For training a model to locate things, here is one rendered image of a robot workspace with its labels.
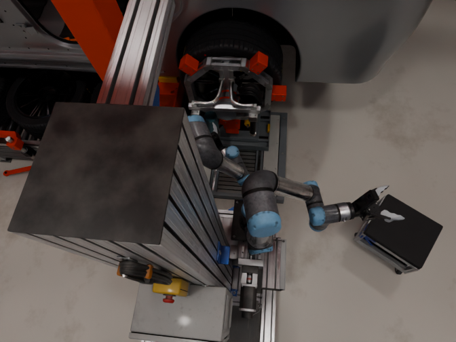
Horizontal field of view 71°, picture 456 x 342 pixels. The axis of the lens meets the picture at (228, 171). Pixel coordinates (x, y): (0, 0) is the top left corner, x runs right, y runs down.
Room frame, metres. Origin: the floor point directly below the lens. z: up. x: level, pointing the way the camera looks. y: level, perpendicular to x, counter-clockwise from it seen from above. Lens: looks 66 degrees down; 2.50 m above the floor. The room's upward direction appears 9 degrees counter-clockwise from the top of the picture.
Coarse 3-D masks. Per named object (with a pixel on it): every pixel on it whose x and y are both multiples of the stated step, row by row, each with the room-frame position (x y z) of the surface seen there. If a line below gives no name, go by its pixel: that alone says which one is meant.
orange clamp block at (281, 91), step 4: (276, 88) 1.23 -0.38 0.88; (280, 88) 1.23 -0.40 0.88; (284, 88) 1.22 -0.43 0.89; (272, 92) 1.21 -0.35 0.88; (276, 92) 1.20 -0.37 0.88; (280, 92) 1.20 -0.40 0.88; (284, 92) 1.19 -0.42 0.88; (272, 96) 1.19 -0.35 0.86; (276, 96) 1.19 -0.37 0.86; (280, 96) 1.18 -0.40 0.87; (284, 96) 1.17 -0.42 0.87; (272, 100) 1.19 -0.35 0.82; (276, 100) 1.19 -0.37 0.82; (280, 100) 1.18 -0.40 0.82; (284, 100) 1.17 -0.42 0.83
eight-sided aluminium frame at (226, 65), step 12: (204, 60) 1.34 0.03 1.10; (216, 60) 1.32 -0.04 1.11; (228, 60) 1.30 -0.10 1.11; (240, 60) 1.28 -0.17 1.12; (204, 72) 1.29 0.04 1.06; (252, 72) 1.22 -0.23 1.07; (264, 72) 1.26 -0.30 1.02; (192, 84) 1.36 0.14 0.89; (264, 84) 1.21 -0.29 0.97; (192, 96) 1.32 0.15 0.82; (264, 108) 1.20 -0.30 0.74
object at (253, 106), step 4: (232, 72) 1.25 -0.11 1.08; (232, 76) 1.25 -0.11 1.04; (232, 80) 1.24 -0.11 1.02; (232, 84) 1.21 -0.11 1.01; (232, 88) 1.19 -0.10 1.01; (232, 92) 1.16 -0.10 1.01; (232, 96) 1.13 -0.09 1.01; (232, 100) 1.10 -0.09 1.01; (236, 104) 1.07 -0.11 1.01; (240, 104) 1.06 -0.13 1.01; (244, 104) 1.06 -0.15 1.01; (248, 104) 1.05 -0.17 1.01; (252, 104) 1.05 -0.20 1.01; (252, 108) 1.04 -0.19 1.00
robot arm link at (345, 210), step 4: (340, 204) 0.34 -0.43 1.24; (344, 204) 0.34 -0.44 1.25; (340, 208) 0.32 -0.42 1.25; (344, 208) 0.32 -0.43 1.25; (348, 208) 0.32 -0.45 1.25; (344, 212) 0.30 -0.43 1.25; (348, 212) 0.30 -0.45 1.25; (344, 216) 0.29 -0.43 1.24; (348, 216) 0.29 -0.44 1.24; (344, 220) 0.28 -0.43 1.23; (348, 220) 0.28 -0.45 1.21
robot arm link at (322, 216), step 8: (312, 208) 0.34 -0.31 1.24; (320, 208) 0.34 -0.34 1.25; (328, 208) 0.33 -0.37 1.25; (336, 208) 0.33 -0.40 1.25; (312, 216) 0.31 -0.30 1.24; (320, 216) 0.30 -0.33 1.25; (328, 216) 0.30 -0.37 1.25; (336, 216) 0.29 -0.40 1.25; (312, 224) 0.29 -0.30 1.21; (320, 224) 0.28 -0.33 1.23; (328, 224) 0.28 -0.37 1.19
